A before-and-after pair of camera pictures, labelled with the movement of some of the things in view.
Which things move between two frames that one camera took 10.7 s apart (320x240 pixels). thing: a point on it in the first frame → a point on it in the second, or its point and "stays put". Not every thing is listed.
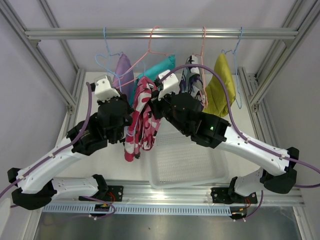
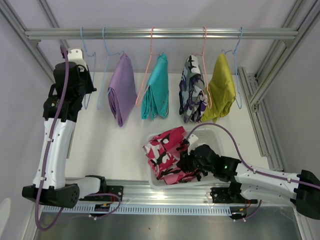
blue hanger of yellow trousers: x=240 y=107 stays put
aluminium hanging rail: x=159 y=34 stays put
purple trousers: x=123 y=79 stays put
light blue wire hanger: x=109 y=54 → x=86 y=106
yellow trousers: x=215 y=99 stays put
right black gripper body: x=163 y=108 → x=190 y=163
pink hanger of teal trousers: x=148 y=51 → x=138 y=104
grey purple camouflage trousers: x=191 y=81 stays put
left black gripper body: x=129 y=110 → x=85 y=85
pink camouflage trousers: x=143 y=124 → x=162 y=151
